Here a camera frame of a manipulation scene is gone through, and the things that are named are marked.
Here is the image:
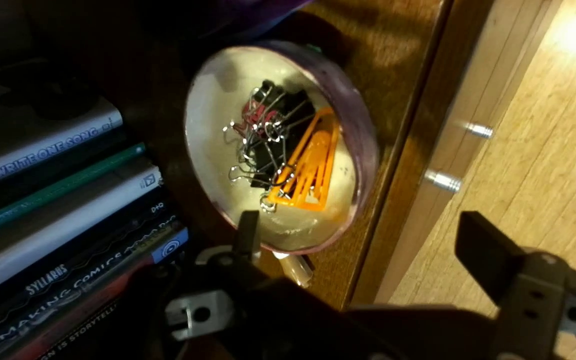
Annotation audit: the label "grey book white spine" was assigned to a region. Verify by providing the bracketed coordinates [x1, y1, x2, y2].
[0, 58, 127, 196]

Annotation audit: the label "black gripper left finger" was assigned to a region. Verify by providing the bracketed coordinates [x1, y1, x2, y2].
[121, 208, 397, 360]

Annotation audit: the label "red spine book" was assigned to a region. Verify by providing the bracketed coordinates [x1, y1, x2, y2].
[7, 266, 170, 360]

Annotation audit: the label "black syllabus book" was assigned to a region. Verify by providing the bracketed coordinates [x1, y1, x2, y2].
[0, 191, 176, 335]

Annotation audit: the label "green spine book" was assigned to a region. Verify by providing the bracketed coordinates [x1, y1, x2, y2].
[0, 139, 149, 243]

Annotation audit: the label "silver cabinet knob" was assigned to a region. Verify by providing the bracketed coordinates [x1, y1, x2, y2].
[425, 167, 464, 194]
[462, 119, 496, 139]

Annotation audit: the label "black binder clip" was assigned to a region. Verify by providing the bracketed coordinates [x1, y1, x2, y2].
[227, 135, 290, 191]
[245, 77, 317, 135]

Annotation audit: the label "brown wooden shelf cabinet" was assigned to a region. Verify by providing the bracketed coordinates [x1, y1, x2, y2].
[0, 0, 505, 360]

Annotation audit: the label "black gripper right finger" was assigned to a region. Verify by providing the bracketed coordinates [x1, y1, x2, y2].
[454, 209, 576, 360]

